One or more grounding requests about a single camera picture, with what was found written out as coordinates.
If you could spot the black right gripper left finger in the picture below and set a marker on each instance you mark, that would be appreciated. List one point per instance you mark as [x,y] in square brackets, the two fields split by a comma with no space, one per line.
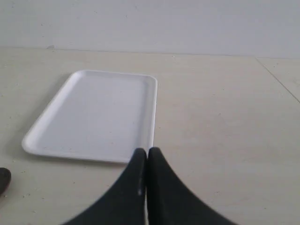
[124,202]

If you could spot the white rectangular plastic tray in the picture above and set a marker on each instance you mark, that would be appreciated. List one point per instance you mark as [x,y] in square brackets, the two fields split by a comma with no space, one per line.
[98,116]

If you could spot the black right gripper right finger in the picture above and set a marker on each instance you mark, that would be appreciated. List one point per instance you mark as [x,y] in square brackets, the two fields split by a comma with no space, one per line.
[170,202]

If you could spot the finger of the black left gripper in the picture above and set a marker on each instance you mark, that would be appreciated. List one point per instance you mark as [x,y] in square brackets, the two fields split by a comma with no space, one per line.
[5,179]

